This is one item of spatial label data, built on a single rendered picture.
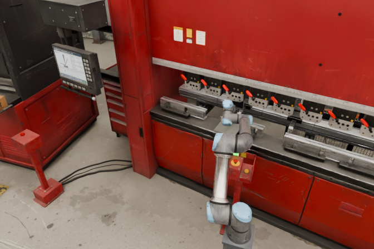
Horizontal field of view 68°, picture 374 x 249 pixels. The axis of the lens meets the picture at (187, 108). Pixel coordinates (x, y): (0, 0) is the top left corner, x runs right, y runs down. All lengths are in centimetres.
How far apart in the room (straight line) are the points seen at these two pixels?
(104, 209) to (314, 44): 243
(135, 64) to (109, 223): 154
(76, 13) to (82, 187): 193
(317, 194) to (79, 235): 213
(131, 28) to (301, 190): 192
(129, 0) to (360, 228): 251
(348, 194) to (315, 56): 107
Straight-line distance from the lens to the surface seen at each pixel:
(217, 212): 173
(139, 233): 287
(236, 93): 232
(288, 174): 247
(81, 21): 222
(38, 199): 342
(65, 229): 309
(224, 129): 230
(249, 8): 207
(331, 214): 265
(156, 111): 276
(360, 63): 204
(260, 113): 266
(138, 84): 256
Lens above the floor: 236
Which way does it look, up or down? 32 degrees down
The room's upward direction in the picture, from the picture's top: straight up
